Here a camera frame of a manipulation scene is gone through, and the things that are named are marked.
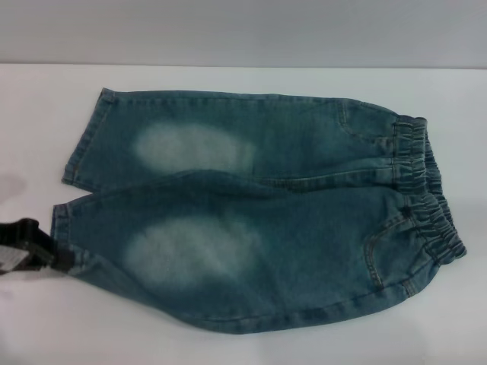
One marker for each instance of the blue denim shorts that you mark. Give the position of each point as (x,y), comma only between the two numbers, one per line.
(266,235)

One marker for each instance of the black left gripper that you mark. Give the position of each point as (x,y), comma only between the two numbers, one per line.
(30,235)

